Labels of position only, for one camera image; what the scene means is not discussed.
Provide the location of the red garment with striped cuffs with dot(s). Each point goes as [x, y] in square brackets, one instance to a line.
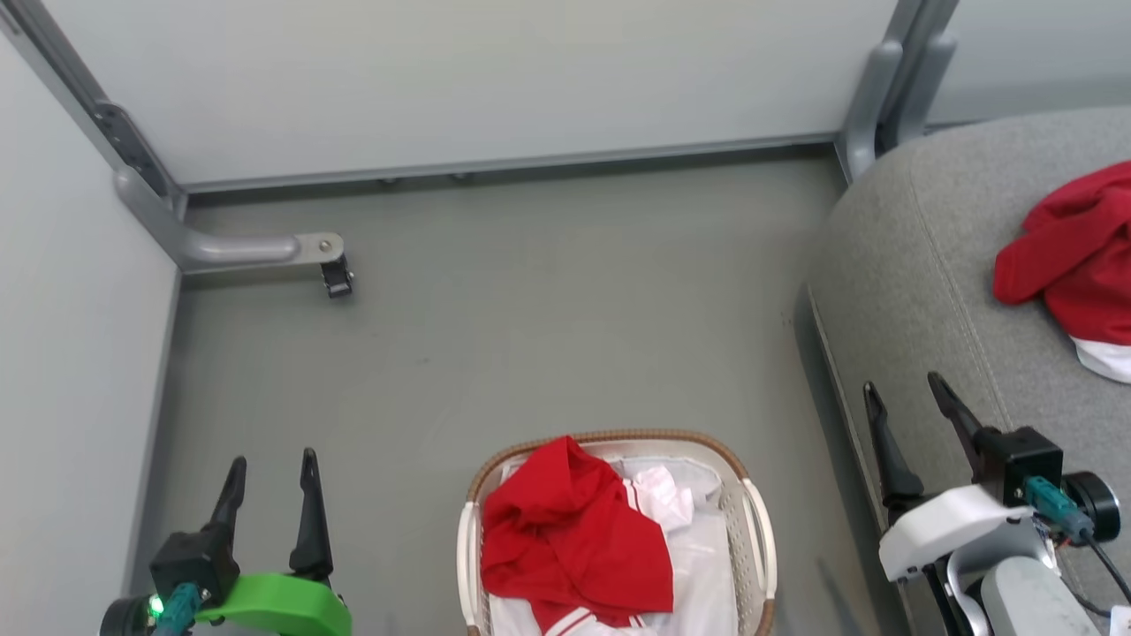
[574, 539]

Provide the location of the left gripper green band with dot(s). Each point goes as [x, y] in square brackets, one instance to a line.
[265, 605]

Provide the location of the white woven laundry basket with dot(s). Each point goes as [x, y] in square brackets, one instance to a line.
[751, 530]

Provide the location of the grey partition bottom rail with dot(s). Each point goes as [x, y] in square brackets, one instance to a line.
[512, 163]

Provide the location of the grey fabric sofa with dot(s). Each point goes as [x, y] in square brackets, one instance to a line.
[928, 291]

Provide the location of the white garment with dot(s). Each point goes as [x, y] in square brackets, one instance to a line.
[702, 574]

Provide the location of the pale pink crumpled cloth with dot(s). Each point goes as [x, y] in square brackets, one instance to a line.
[663, 495]

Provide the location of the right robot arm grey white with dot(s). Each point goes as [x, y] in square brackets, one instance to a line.
[1016, 592]

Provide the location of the white cloth under red garment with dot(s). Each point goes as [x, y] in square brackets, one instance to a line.
[1109, 360]

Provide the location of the grey partition foot with caster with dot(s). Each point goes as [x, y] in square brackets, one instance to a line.
[221, 249]

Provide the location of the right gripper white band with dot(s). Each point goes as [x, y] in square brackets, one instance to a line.
[950, 526]

